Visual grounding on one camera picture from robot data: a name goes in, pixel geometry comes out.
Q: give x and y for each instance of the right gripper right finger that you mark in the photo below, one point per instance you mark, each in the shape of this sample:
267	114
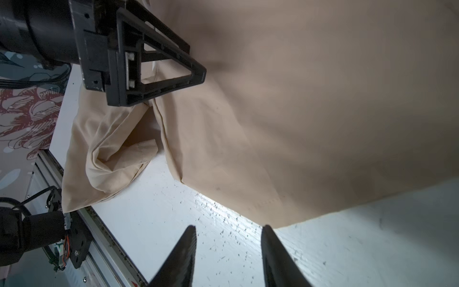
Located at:
280	269

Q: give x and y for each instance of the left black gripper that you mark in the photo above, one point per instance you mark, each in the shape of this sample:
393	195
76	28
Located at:
127	52

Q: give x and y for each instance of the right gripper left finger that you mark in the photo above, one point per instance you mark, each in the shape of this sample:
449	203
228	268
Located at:
178	268

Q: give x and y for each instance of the beige drawstring shorts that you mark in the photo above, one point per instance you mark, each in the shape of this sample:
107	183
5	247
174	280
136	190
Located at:
308	108

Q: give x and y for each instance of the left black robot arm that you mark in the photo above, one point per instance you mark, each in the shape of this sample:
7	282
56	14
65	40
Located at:
42	29

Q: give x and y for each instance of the aluminium mounting rail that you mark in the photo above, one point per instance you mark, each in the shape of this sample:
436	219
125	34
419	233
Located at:
97	260

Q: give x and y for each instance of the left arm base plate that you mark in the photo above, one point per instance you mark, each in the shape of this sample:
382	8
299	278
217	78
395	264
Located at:
68	232

